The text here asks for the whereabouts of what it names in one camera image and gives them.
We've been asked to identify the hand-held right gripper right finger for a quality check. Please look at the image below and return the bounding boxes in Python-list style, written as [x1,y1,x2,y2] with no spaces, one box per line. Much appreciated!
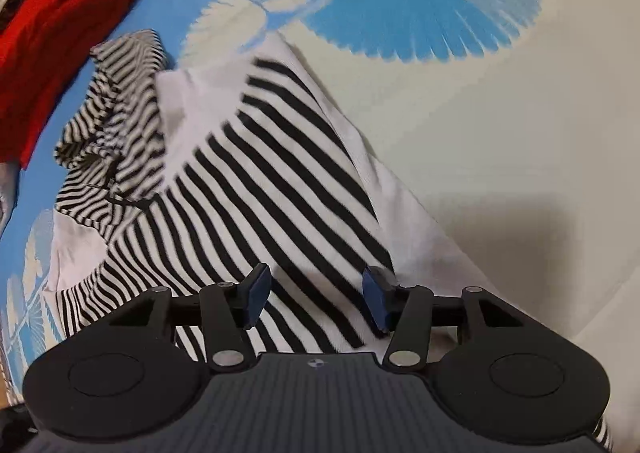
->
[362,265,531,370]

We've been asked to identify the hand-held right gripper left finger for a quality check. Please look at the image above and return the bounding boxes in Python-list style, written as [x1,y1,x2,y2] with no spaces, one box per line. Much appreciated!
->
[107,264,272,374]

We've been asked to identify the black white striped shirt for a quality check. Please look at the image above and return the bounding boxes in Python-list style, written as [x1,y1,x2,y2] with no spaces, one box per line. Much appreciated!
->
[47,29,613,451]

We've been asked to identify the blue cream patterned bed sheet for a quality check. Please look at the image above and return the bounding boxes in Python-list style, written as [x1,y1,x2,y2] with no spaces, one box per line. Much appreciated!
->
[0,0,640,453]

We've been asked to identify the cream folded blanket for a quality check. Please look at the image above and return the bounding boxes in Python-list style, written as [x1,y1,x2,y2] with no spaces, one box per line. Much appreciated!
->
[0,160,22,240]

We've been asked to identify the red knitted blanket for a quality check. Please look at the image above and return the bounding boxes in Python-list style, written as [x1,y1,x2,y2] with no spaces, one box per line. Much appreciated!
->
[0,0,136,170]

